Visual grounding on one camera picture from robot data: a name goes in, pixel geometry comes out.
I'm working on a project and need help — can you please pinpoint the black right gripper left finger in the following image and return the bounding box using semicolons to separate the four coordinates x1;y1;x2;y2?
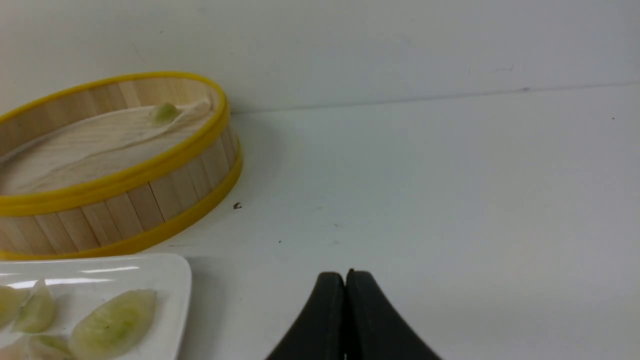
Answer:
267;272;345;360

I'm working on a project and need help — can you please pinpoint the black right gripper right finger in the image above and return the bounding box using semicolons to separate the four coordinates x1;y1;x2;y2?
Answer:
345;269;441;360

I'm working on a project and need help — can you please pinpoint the green dumpling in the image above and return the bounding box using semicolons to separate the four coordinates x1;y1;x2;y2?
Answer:
149;102;182;126
68;289;157;360
11;279;58;334

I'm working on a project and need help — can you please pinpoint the white square plate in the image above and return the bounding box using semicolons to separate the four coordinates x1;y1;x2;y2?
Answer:
0;253;192;360

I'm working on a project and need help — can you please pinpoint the bamboo steamer basket yellow rim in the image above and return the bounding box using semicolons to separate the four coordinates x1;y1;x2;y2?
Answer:
1;71;243;261

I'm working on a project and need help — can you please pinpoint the white mesh steamer liner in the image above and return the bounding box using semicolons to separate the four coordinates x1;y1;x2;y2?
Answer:
0;98;215;196

